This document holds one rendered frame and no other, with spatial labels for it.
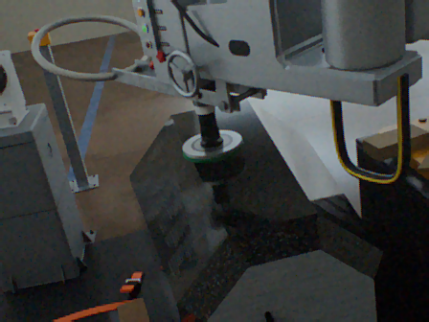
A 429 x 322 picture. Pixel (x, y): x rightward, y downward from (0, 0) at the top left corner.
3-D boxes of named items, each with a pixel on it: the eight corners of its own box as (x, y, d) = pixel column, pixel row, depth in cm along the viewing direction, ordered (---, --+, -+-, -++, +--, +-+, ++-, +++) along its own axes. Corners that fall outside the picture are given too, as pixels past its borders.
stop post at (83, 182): (98, 175, 422) (54, 24, 377) (98, 187, 404) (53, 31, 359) (70, 182, 420) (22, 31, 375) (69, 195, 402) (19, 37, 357)
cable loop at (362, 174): (415, 191, 153) (411, 73, 140) (407, 196, 151) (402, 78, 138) (340, 171, 169) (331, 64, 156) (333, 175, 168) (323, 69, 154)
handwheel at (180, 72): (224, 91, 181) (215, 43, 174) (199, 103, 175) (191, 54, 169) (192, 85, 191) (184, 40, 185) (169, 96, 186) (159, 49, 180)
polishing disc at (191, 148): (220, 128, 222) (219, 126, 222) (254, 142, 205) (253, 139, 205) (172, 148, 213) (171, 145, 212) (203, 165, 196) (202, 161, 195)
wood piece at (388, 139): (412, 136, 214) (411, 123, 212) (430, 145, 205) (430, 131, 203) (362, 152, 210) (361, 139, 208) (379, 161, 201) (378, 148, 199)
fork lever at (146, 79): (272, 95, 190) (271, 80, 188) (230, 116, 179) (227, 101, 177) (146, 68, 239) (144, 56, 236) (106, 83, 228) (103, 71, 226)
